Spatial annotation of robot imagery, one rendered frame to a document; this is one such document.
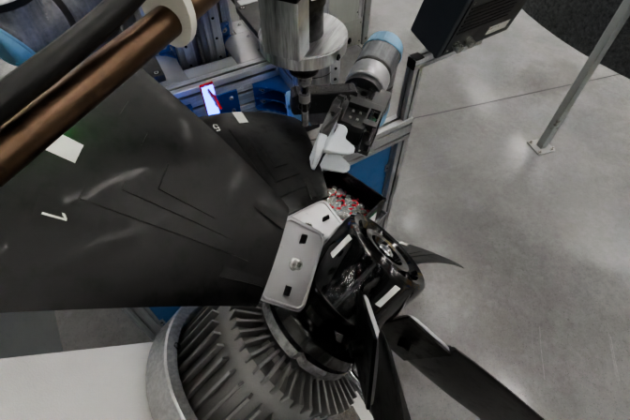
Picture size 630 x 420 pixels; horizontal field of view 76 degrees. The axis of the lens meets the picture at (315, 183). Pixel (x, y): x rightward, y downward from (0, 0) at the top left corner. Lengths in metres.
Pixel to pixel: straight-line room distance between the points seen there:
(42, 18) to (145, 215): 0.70
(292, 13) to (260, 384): 0.36
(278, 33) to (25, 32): 0.74
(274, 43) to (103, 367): 0.39
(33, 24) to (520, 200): 2.05
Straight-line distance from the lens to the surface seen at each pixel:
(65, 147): 0.34
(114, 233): 0.33
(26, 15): 0.98
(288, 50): 0.30
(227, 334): 0.49
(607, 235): 2.37
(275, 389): 0.47
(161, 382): 0.51
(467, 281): 1.93
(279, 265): 0.42
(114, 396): 0.52
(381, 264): 0.43
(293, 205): 0.55
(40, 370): 0.50
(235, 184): 0.39
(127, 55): 0.18
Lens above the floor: 1.64
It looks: 51 degrees down
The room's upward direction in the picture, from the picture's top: straight up
